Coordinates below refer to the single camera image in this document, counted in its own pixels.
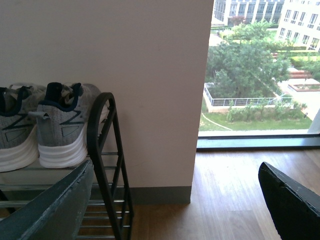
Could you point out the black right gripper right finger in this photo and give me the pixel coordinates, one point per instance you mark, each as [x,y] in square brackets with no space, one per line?
[294,209]

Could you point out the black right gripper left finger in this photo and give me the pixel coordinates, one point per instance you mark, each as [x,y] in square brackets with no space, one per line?
[55,214]

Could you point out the grey knit sneaker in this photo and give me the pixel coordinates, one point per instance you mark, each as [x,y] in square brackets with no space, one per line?
[18,130]
[61,121]

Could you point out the black metal shoe rack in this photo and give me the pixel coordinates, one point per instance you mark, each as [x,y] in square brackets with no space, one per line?
[109,212]

